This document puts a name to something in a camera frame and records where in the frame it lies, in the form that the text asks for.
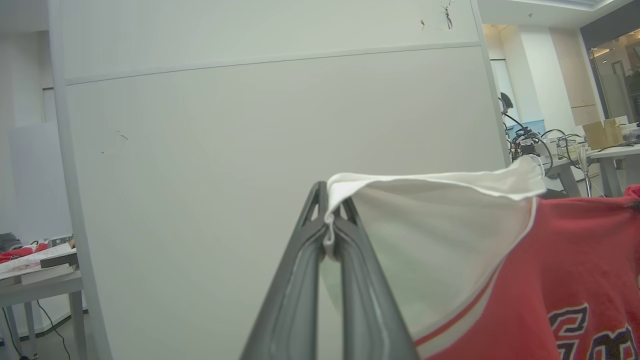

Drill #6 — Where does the grey table with books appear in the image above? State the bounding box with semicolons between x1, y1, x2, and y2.
0;270;88;360

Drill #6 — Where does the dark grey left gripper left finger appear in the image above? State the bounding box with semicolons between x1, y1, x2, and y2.
240;181;331;360

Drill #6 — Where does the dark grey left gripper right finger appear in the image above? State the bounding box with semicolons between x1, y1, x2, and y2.
332;196;420;360

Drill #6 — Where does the cardboard box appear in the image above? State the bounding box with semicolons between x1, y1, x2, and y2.
582;118;625;151

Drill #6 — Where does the white partition panel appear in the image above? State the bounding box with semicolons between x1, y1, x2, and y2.
47;0;513;360

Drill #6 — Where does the black electronics with cables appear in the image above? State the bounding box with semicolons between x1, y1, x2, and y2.
510;127;556;173

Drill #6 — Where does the white table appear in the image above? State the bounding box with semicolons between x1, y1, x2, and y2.
587;145;640;198

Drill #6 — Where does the red cloth on table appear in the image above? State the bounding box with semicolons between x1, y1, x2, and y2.
0;243;51;263

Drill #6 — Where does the grey desk with slanted legs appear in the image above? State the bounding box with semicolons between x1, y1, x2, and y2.
542;150;601;198

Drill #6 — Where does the red and white jersey garment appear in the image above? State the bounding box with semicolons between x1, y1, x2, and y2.
322;155;640;360

